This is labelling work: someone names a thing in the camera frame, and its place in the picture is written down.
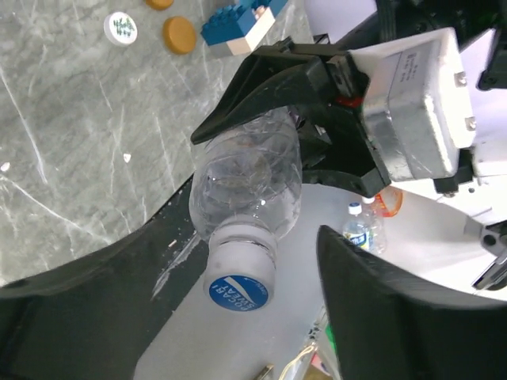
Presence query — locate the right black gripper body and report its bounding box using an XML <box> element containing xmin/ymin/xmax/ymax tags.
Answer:
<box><xmin>276</xmin><ymin>37</ymin><xmax>373</xmax><ymax>139</ymax></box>

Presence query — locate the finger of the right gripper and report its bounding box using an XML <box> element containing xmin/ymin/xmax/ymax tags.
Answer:
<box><xmin>300</xmin><ymin>106</ymin><xmax>391</xmax><ymax>197</ymax></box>
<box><xmin>191</xmin><ymin>37</ymin><xmax>329</xmax><ymax>145</ymax></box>

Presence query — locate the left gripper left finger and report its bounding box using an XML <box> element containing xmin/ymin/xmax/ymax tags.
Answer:
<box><xmin>1</xmin><ymin>183</ymin><xmax>207</xmax><ymax>379</ymax></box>

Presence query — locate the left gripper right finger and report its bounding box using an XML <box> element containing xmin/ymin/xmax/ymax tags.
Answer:
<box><xmin>317</xmin><ymin>226</ymin><xmax>506</xmax><ymax>379</ymax></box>

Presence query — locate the clear bottle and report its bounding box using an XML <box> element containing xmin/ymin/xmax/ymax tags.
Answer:
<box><xmin>189</xmin><ymin>108</ymin><xmax>304</xmax><ymax>278</ymax></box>

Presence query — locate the blue white bottle cap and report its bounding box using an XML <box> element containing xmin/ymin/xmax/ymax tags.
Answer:
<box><xmin>204</xmin><ymin>241</ymin><xmax>276</xmax><ymax>313</ymax></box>

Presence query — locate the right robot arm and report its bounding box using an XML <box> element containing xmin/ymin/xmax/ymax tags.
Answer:
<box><xmin>191</xmin><ymin>1</ymin><xmax>506</xmax><ymax>291</ymax></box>

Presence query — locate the background water bottle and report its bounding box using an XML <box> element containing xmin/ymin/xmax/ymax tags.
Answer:
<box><xmin>342</xmin><ymin>197</ymin><xmax>387</xmax><ymax>255</ymax></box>

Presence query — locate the blue white block toy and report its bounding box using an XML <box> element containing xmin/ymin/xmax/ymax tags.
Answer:
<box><xmin>200</xmin><ymin>0</ymin><xmax>287</xmax><ymax>58</ymax></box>

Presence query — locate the brown cap lower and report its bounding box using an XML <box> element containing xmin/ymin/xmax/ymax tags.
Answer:
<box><xmin>162</xmin><ymin>16</ymin><xmax>197</xmax><ymax>55</ymax></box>

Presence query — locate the brown cap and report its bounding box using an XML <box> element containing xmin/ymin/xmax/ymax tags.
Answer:
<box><xmin>162</xmin><ymin>16</ymin><xmax>197</xmax><ymax>55</ymax></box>
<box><xmin>145</xmin><ymin>0</ymin><xmax>173</xmax><ymax>11</ymax></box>

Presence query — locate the brown cap upper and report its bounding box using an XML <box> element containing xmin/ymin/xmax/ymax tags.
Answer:
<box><xmin>145</xmin><ymin>0</ymin><xmax>173</xmax><ymax>11</ymax></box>

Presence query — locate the white green cap lower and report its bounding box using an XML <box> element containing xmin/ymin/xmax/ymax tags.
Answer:
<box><xmin>103</xmin><ymin>11</ymin><xmax>138</xmax><ymax>47</ymax></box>

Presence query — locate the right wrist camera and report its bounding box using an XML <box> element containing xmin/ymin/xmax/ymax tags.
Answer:
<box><xmin>350</xmin><ymin>28</ymin><xmax>475</xmax><ymax>181</ymax></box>

